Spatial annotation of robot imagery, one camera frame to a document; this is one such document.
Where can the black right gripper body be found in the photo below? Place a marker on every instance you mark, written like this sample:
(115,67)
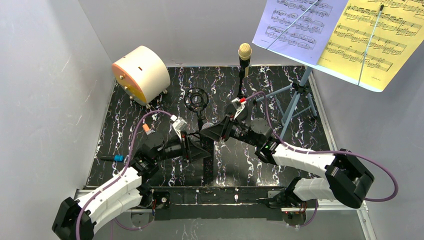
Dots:
(226,129)

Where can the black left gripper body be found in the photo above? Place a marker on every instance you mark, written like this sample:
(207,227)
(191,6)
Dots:
(189,147)

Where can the silver microphone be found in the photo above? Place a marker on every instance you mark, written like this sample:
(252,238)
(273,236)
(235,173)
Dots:
(207,125)

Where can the black tripod microphone stand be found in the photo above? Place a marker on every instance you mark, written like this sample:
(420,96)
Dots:
(196,100)

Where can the beige microphone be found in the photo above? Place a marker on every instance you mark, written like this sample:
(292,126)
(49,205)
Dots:
(244,54)

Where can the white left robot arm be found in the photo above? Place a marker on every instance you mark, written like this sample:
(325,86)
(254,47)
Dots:
(82,218)

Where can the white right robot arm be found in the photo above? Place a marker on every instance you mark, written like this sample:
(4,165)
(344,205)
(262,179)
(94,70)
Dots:
(339,175)

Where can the black and blue marker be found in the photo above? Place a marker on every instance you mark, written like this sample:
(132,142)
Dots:
(111,158)

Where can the blue music stand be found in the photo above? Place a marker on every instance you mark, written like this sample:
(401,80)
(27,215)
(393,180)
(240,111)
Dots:
(300,89)

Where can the white and orange drum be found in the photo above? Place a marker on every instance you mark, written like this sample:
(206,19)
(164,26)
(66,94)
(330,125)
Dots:
(142,74)

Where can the lavender sheet music page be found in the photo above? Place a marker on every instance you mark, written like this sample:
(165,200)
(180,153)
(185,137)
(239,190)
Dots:
(298,29)

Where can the yellow sheet music page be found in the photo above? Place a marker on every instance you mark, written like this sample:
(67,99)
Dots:
(372,40)

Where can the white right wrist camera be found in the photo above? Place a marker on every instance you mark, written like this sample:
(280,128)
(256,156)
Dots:
(239,105)

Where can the aluminium frame rail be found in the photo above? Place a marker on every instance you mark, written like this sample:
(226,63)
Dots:
(184,202)

